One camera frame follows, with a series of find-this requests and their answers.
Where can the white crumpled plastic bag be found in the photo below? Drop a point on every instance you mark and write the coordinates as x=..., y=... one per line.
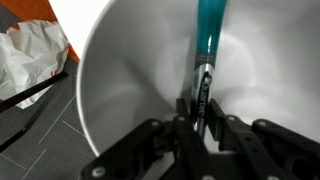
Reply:
x=30, y=53

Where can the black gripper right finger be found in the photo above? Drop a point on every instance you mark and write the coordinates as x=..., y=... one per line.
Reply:
x=253, y=150

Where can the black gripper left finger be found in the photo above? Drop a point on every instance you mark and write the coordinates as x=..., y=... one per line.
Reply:
x=180, y=146

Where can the grey round bowl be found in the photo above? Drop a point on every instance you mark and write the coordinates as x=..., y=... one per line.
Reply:
x=133, y=66

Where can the teal silver marker pen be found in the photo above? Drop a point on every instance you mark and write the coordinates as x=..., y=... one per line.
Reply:
x=210, y=30

